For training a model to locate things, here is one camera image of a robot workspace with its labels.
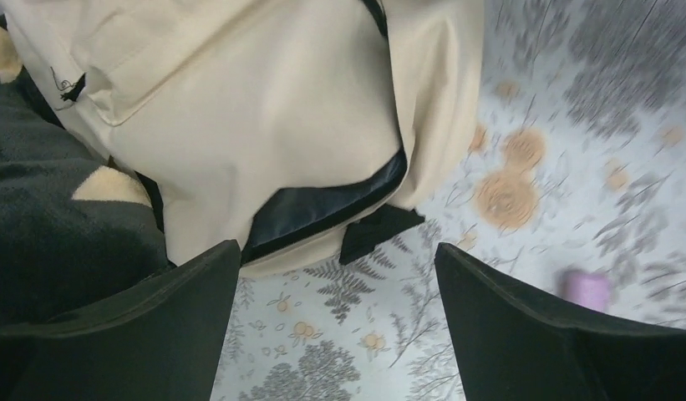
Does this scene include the pink glue stick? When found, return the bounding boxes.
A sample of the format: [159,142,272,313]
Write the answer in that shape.
[560,270,612,312]

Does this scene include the black floral pillow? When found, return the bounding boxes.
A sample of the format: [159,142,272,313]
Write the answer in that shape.
[0,16,171,327]

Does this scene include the floral patterned table mat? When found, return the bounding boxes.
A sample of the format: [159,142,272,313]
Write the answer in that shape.
[211,1,686,400]

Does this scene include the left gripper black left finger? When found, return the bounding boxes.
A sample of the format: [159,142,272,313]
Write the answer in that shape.
[0,240,241,400]

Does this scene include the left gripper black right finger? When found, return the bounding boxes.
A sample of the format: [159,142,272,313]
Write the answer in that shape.
[434,243,686,401]

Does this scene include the beige canvas student bag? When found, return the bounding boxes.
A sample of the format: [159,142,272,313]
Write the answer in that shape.
[1,1,485,277]

